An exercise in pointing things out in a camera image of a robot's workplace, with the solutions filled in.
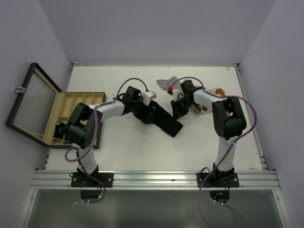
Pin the grey striped underwear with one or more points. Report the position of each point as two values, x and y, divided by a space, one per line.
165 83

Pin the glass box lid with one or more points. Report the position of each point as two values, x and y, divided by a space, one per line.
30 111

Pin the black underwear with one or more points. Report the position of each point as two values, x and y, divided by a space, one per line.
165 121
59 131

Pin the rolled black underwear in box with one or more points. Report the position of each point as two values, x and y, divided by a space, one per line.
59 131

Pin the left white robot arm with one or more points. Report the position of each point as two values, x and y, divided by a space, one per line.
82 126

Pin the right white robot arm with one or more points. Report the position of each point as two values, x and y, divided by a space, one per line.
228 120

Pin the white wall latch clip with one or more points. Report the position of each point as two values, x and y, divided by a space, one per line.
19 89

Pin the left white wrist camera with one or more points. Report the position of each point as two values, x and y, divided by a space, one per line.
148 96

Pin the aluminium mounting rail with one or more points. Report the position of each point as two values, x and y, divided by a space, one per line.
163 180

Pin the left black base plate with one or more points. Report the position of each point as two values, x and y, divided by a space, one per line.
81 180

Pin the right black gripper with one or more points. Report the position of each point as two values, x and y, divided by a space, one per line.
177 113

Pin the wooden compartment organizer box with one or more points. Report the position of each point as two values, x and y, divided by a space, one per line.
62 109

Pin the orange underwear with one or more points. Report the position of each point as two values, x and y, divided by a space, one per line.
218 91

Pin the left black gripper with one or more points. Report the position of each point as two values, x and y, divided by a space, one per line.
147 118

